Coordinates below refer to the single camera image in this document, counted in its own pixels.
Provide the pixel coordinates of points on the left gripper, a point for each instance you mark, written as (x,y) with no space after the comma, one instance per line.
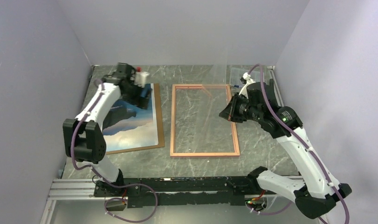
(142,102)

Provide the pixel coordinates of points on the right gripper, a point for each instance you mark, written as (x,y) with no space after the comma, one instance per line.
(230,112)

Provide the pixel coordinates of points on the seascape photo print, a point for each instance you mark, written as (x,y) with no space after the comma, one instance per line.
(130,123)

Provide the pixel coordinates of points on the clear acrylic sheet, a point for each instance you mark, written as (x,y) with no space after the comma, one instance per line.
(199,128)

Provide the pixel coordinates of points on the pink picture frame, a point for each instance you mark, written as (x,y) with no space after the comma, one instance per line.
(204,88)

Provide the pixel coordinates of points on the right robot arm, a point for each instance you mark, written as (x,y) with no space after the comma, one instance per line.
(319,191)

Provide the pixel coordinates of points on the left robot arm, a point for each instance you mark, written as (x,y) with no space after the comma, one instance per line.
(83,135)

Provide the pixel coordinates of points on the clear plastic organizer box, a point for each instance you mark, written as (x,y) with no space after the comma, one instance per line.
(236,75)

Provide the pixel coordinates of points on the brown backing board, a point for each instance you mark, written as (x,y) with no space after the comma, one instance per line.
(159,123)

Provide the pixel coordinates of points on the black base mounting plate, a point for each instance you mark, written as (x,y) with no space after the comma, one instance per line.
(152,198)

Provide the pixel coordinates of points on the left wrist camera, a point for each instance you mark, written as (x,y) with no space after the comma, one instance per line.
(140,78)

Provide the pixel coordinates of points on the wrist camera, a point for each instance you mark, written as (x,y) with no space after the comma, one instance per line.
(246,79)
(140,78)

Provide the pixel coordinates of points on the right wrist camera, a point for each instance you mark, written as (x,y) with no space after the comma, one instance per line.
(246,79)

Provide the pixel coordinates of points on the aluminium extrusion rail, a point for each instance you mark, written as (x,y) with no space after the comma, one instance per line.
(79,189)

